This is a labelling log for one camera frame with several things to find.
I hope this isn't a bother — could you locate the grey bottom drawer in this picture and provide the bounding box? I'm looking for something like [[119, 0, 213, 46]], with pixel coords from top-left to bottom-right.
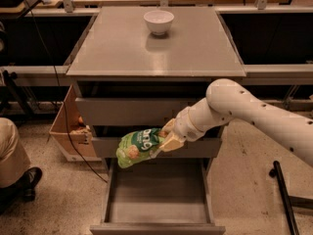
[[90, 159, 226, 235]]

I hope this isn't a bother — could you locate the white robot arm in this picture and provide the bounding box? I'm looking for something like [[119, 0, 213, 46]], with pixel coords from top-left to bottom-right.
[[160, 78, 313, 165]]

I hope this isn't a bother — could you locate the grey drawer cabinet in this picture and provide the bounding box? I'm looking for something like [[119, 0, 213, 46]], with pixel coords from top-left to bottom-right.
[[66, 6, 247, 162]]

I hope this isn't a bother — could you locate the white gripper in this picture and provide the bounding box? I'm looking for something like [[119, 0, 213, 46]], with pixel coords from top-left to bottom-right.
[[158, 107, 204, 152]]

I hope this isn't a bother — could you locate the green rice chip bag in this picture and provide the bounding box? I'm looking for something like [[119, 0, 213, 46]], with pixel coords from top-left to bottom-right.
[[115, 128, 168, 168]]

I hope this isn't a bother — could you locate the grey drawer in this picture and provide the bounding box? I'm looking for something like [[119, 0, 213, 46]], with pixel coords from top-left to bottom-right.
[[75, 98, 195, 126], [90, 159, 226, 235], [91, 137, 221, 158]]

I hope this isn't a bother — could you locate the cardboard box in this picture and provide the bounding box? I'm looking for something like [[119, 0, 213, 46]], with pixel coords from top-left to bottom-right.
[[49, 86, 99, 162]]

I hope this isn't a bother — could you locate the black shoe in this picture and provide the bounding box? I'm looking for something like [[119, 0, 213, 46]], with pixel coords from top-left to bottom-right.
[[0, 166, 42, 214]]

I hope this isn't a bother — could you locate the grey top drawer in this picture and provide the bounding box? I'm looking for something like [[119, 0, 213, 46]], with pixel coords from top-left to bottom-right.
[[75, 98, 195, 126]]

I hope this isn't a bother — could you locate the black metal stand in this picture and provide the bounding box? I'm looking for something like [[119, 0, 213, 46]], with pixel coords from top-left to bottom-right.
[[269, 161, 313, 235]]

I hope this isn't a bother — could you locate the white ceramic bowl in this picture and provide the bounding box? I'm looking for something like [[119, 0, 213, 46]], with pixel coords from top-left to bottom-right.
[[144, 10, 174, 35]]

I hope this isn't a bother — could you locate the person's beige trouser leg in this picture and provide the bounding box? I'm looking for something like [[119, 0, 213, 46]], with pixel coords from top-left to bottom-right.
[[0, 117, 30, 188]]

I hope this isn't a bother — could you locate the black cable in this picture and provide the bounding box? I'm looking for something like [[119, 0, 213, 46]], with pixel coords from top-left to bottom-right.
[[13, 0, 109, 184]]

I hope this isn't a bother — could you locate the grey middle drawer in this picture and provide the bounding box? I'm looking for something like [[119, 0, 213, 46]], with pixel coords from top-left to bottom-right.
[[91, 137, 221, 158]]

